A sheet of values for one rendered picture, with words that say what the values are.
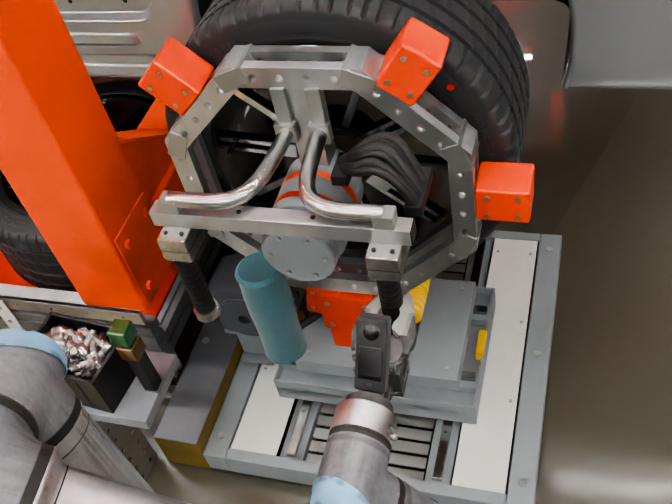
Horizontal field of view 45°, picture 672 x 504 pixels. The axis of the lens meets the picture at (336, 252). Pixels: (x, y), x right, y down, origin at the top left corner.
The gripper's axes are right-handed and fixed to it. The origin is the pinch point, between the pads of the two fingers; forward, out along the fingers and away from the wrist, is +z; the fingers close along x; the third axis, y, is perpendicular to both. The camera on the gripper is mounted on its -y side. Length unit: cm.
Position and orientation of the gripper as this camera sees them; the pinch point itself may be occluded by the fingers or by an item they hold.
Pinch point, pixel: (394, 295)
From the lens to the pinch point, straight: 127.6
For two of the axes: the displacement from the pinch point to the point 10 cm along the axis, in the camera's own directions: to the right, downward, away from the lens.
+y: 1.6, 6.7, 7.3
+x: 9.5, 0.8, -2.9
